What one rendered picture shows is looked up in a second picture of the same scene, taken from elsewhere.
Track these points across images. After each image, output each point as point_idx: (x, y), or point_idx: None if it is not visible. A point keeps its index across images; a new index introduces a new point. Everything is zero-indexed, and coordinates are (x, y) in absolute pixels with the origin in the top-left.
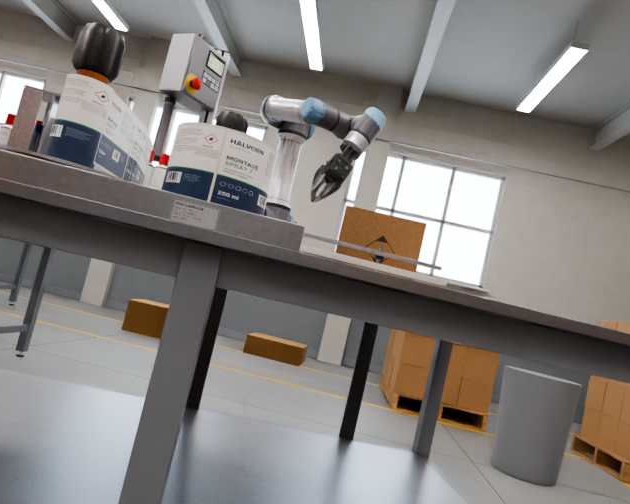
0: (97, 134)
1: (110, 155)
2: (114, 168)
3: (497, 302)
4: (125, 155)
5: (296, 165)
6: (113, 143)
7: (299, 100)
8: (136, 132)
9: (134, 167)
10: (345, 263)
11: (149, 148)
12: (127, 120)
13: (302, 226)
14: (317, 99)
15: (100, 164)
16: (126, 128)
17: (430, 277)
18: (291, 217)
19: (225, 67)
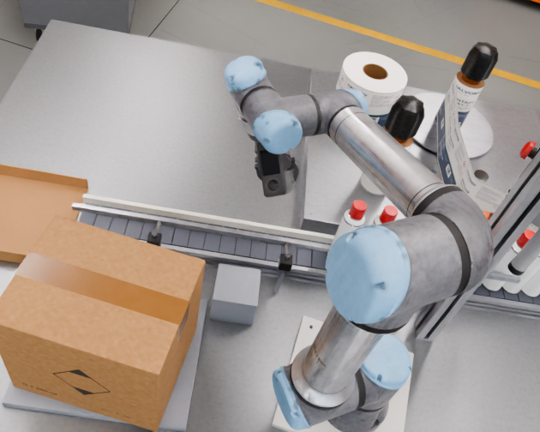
0: (444, 98)
1: (441, 119)
2: (439, 131)
3: (218, 51)
4: (444, 130)
5: (325, 320)
6: (444, 112)
7: (383, 129)
8: (453, 120)
9: (443, 149)
10: (290, 64)
11: (466, 166)
12: (453, 104)
13: (313, 69)
14: (349, 91)
15: (437, 118)
16: (451, 110)
17: (107, 198)
18: (283, 369)
19: None
